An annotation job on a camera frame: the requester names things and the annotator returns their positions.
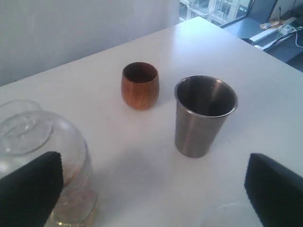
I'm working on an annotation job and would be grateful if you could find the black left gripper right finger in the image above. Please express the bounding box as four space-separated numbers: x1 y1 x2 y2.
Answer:
244 153 303 227

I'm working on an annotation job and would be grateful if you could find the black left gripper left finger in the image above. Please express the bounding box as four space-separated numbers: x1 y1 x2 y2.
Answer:
0 151 63 227

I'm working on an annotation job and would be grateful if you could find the clear plastic lid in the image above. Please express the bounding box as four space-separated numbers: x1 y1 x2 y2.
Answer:
0 100 89 183

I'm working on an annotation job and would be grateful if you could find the stainless steel cup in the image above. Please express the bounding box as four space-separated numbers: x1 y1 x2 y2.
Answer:
174 75 238 158

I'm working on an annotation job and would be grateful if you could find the wooden cup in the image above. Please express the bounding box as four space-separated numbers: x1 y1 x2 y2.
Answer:
121 62 160 111

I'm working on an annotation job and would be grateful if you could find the brown food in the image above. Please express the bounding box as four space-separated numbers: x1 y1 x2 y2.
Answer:
45 189 98 227

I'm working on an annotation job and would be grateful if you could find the grey desk with clutter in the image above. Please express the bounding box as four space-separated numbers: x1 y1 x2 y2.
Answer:
221 0 303 71

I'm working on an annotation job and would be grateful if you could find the window frame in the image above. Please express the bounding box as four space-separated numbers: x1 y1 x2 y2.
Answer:
179 0 277 26

